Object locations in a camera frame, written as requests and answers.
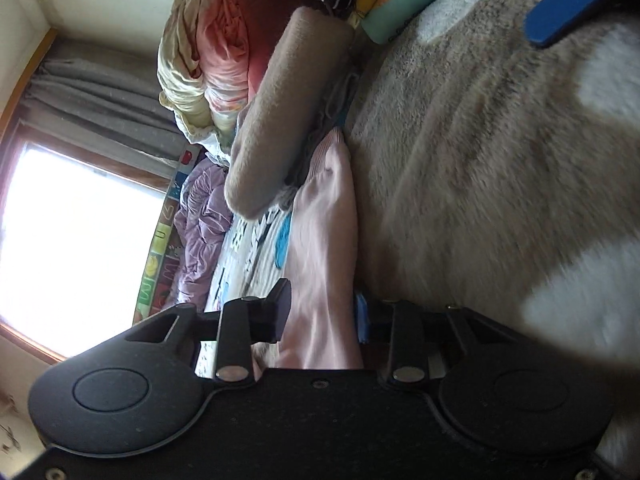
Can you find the grey striped folded garment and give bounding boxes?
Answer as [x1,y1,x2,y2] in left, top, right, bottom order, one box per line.
[282,74,362,212]

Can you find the pink quilt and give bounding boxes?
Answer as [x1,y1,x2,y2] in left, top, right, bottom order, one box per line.
[194,0,282,128]

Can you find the teal folded garment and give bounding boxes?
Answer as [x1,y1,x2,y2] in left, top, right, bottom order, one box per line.
[362,0,477,44]

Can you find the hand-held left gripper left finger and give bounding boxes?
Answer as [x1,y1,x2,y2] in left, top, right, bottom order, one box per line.
[121,277,293,389]

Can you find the cartoon mouse printed blanket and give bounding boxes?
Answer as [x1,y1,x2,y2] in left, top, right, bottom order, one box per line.
[195,0,640,466]

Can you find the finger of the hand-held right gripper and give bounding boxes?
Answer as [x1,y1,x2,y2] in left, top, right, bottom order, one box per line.
[524,0,640,50]

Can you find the white quilt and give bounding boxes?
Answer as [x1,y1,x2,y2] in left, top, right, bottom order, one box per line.
[199,124,237,167]

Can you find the grey curtain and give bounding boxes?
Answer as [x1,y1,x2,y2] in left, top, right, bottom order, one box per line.
[29,41,192,172]

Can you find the purple quilt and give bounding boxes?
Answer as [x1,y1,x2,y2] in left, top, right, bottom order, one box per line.
[160,159,237,312]

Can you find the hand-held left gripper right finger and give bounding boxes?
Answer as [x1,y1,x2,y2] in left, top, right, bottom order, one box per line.
[353,291,507,389]

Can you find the wooden framed window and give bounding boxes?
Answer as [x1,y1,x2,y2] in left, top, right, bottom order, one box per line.
[0,27,177,367]

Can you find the red quilt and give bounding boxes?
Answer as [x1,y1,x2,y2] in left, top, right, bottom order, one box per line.
[234,0,322,76]

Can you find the pink sweatshirt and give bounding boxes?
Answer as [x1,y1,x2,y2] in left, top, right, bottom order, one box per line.
[272,127,367,372]

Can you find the colourful foam play mat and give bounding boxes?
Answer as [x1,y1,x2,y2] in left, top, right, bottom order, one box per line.
[132,144,199,322]

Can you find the beige folded sweater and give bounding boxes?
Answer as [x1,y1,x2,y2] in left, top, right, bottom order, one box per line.
[224,6,357,222]

